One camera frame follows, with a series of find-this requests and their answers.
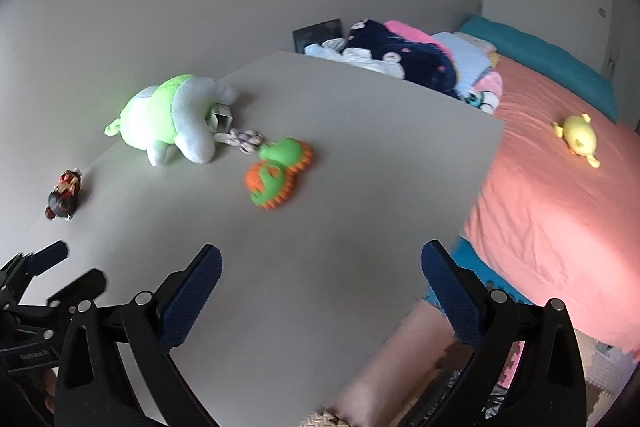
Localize bed with coral sheet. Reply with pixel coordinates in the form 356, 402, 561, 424
462, 54, 640, 348

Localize orange green chew toy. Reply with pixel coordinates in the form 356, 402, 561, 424
245, 137, 315, 212

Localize green white plush toy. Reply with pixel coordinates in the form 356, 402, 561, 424
104, 74, 241, 166

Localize light blue pillow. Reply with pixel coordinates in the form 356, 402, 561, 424
432, 32, 493, 95

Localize red black panda figurine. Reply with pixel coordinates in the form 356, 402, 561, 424
44, 168, 83, 223

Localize white black plush toy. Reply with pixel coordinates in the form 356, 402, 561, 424
462, 89, 496, 115

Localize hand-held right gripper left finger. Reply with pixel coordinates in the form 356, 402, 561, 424
54, 244, 223, 427

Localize yellow plush toy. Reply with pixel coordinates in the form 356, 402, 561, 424
552, 114, 601, 168

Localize bright pink blanket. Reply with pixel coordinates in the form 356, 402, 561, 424
385, 21, 436, 42

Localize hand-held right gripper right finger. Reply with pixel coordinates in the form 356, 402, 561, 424
421, 239, 588, 427

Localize white cloth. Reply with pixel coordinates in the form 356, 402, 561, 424
305, 38, 406, 80

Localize pastel foam floor mat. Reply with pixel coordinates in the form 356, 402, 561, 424
500, 327, 636, 413

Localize small grey box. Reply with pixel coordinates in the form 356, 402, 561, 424
210, 104, 235, 132

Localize beige woven item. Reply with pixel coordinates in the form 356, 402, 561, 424
300, 409, 351, 427

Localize person's bare leg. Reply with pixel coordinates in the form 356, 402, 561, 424
332, 297, 471, 427

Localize teal bed blanket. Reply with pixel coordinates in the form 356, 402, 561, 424
457, 14, 618, 122

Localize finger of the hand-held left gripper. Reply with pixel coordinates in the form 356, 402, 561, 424
0, 241, 69, 303
47, 269, 108, 308

